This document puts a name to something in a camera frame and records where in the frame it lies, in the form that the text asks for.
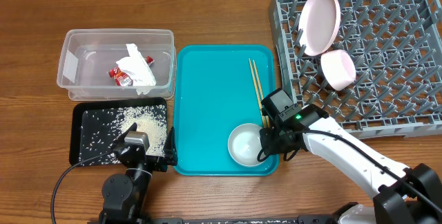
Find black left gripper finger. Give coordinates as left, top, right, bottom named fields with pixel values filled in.
left=163, top=127, right=178, bottom=166
left=110, top=122, right=137, bottom=148

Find grey bowl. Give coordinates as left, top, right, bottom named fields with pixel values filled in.
left=227, top=123, right=262, bottom=167

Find white napkin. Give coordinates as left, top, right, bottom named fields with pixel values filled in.
left=116, top=44, right=157, bottom=95

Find red snack wrapper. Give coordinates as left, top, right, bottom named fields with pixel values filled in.
left=108, top=56, right=157, bottom=86

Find wooden chopstick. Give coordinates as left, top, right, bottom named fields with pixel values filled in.
left=249, top=58, right=267, bottom=128
left=252, top=60, right=271, bottom=128

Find pink bowl with rice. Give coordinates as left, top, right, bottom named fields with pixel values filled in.
left=320, top=50, right=356, bottom=91

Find white round plate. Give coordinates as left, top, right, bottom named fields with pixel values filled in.
left=298, top=0, right=341, bottom=56

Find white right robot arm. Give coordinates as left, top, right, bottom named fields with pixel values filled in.
left=258, top=103, right=441, bottom=223

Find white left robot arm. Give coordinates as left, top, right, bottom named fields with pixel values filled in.
left=99, top=123, right=177, bottom=223

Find black waste tray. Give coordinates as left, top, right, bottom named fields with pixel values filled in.
left=69, top=97, right=167, bottom=166

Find spilled rice grains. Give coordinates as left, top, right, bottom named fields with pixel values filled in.
left=75, top=105, right=167, bottom=166

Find teal plastic tray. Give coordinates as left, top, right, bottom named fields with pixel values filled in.
left=173, top=44, right=279, bottom=176

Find clear plastic bin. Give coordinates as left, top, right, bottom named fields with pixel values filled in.
left=57, top=28, right=176, bottom=101

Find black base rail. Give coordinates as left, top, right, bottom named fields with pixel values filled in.
left=117, top=213, right=346, bottom=224

